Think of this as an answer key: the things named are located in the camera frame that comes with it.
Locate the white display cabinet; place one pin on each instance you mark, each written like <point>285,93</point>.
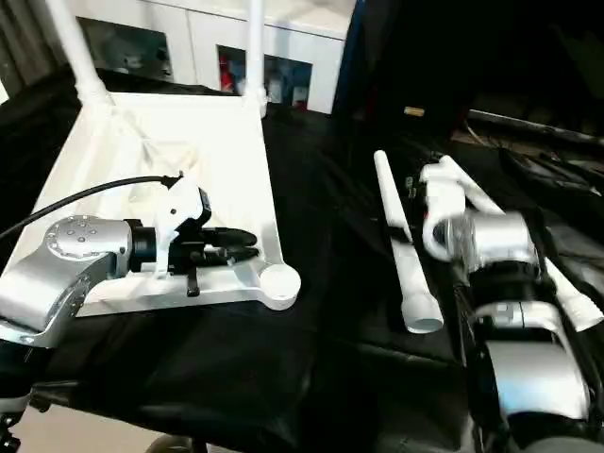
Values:
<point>302,28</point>

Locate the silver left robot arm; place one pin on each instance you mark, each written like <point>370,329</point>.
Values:
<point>71,255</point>

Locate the small tan label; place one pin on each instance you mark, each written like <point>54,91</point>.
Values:
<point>414,111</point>

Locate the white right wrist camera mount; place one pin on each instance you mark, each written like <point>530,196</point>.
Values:
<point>443,189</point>

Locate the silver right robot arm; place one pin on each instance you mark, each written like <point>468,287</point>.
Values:
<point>509,245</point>

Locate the white plastic table top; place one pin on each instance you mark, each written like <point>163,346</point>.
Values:
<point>212,141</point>

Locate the black mat cloth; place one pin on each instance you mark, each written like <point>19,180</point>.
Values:
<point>236,368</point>

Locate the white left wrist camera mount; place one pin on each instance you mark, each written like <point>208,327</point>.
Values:
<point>181,203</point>

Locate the grey curtain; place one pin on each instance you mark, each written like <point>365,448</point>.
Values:
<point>23,42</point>

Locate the dark tall cabinet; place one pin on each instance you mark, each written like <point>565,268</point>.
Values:
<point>472,47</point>

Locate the white plastic table leg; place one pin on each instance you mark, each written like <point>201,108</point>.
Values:
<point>580,307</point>
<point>406,273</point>
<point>75,47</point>
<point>256,47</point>

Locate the long black rod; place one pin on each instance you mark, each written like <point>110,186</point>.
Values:
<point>538,127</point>

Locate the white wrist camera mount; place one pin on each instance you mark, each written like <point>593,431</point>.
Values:
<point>181,203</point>
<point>443,189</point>

